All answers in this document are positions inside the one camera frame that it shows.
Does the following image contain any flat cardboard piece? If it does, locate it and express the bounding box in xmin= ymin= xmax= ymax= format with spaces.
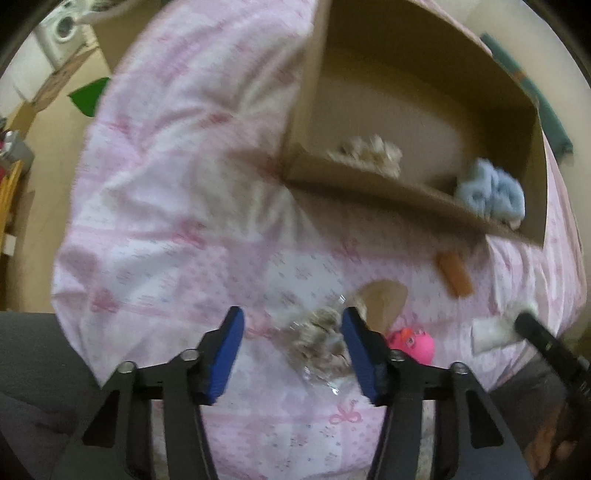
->
xmin=28 ymin=46 xmax=105 ymax=114

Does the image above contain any white washing machine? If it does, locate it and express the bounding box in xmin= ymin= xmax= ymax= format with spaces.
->
xmin=36 ymin=0 xmax=100 ymax=68

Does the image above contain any orange block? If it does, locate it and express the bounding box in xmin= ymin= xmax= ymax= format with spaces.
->
xmin=437 ymin=251 xmax=474 ymax=298

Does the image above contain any beige fluffy plush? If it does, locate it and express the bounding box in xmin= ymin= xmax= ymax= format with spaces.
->
xmin=327 ymin=134 xmax=402 ymax=178

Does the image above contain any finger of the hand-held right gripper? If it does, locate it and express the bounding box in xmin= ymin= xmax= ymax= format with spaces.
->
xmin=514 ymin=311 xmax=591 ymax=407

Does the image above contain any teal cloth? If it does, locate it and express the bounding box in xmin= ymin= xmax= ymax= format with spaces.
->
xmin=480 ymin=33 xmax=574 ymax=163

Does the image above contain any yellow wooden chair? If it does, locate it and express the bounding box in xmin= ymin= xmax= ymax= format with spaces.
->
xmin=0 ymin=159 xmax=25 ymax=257

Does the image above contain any person's right hand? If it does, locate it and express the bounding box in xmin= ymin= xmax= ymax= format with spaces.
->
xmin=526 ymin=413 xmax=583 ymax=479

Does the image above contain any dark grey cloth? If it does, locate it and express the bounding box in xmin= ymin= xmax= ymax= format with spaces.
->
xmin=0 ymin=311 xmax=105 ymax=480

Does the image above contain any pink printed bedsheet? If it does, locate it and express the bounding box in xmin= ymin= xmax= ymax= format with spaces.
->
xmin=52 ymin=0 xmax=589 ymax=480

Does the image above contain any green sheet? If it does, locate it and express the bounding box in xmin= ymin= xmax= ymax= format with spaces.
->
xmin=68 ymin=77 xmax=110 ymax=118

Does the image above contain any tan soft toy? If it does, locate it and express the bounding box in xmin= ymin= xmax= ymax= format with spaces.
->
xmin=355 ymin=281 xmax=409 ymax=333

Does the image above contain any brown cardboard box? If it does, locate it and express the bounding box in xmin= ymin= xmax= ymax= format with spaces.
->
xmin=281 ymin=0 xmax=551 ymax=246

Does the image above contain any white soft toy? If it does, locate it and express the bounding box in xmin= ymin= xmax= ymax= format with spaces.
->
xmin=472 ymin=299 xmax=539 ymax=355

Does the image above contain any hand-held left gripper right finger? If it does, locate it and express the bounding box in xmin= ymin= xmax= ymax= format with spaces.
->
xmin=342 ymin=306 xmax=536 ymax=480

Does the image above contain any light blue fluffy plush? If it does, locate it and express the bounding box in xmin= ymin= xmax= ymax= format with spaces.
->
xmin=455 ymin=158 xmax=527 ymax=229

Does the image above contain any pink soft toy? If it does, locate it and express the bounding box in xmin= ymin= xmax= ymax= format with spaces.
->
xmin=387 ymin=328 xmax=436 ymax=366

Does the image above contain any grey container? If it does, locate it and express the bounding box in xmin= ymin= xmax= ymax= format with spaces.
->
xmin=2 ymin=130 xmax=35 ymax=178

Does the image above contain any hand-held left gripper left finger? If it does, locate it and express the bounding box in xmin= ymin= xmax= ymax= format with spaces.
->
xmin=51 ymin=306 xmax=245 ymax=480

